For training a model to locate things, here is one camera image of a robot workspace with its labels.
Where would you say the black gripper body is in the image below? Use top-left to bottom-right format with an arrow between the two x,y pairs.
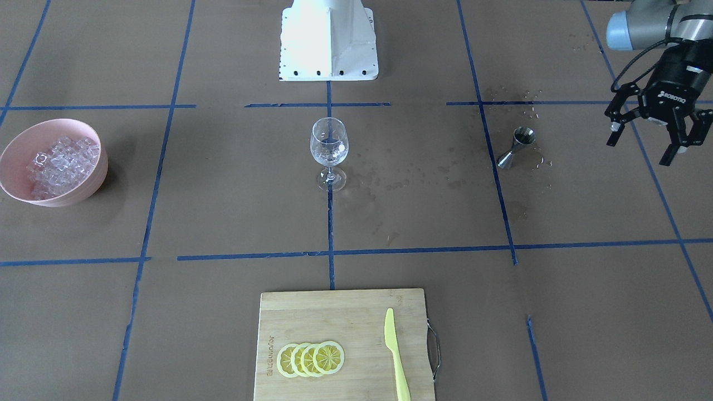
639,40 -> 712,124

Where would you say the steel double jigger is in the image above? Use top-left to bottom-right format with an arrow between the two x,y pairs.
496,126 -> 536,169

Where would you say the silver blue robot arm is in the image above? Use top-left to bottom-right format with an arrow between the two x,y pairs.
604,1 -> 712,167

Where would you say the clear wine glass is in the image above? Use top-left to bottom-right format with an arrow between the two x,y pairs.
310,117 -> 349,192

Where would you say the pile of clear ice cubes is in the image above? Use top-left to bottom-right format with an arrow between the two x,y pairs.
26,135 -> 100,201

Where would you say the bamboo cutting board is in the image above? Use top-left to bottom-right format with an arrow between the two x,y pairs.
253,288 -> 436,400

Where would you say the yellow plastic knife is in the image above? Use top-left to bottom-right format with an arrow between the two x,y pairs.
383,308 -> 412,400

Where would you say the pink bowl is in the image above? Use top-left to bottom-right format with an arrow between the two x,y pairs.
1,118 -> 109,207

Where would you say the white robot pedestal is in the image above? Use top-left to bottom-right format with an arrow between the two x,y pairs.
279,1 -> 379,82

